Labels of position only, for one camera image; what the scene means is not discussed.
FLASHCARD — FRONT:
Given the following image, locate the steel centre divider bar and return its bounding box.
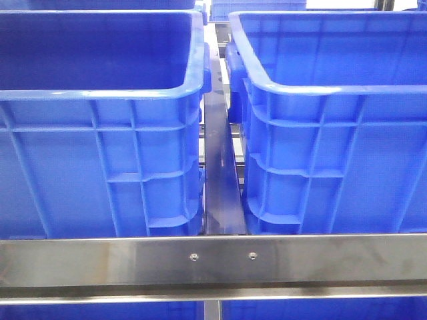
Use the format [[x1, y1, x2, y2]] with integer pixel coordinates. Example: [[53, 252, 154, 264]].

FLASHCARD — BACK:
[[204, 57, 247, 235]]

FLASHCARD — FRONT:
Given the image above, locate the blue plastic crate left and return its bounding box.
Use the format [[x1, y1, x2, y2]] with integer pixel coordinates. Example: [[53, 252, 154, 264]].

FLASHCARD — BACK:
[[1, 10, 211, 239]]

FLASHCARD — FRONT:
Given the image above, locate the blue plastic crate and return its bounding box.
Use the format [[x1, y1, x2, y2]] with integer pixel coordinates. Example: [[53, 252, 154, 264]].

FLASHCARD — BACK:
[[1, 10, 211, 239], [227, 11, 426, 235]]

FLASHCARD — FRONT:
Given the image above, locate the blue plastic crate right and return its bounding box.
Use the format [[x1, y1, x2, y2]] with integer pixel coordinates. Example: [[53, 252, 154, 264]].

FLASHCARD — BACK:
[[227, 11, 426, 235]]

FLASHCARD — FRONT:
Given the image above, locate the blue crate rear right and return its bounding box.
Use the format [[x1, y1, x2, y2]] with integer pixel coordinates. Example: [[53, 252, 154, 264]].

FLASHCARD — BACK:
[[210, 0, 307, 22]]

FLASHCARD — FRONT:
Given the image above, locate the blue crate lower left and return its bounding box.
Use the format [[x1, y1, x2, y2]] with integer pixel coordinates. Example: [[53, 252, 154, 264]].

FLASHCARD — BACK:
[[1, 301, 203, 319]]

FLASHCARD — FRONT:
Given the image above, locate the blue crate lower right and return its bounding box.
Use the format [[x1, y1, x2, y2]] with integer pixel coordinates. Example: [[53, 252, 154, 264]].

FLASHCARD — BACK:
[[222, 297, 426, 320]]

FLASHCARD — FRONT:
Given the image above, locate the blue crate rear left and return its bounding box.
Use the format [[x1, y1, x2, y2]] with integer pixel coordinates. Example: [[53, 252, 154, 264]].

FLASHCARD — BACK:
[[1, 0, 207, 25]]

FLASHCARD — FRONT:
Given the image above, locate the stainless steel front rail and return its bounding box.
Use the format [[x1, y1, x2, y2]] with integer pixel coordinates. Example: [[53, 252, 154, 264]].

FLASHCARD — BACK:
[[1, 233, 426, 305]]

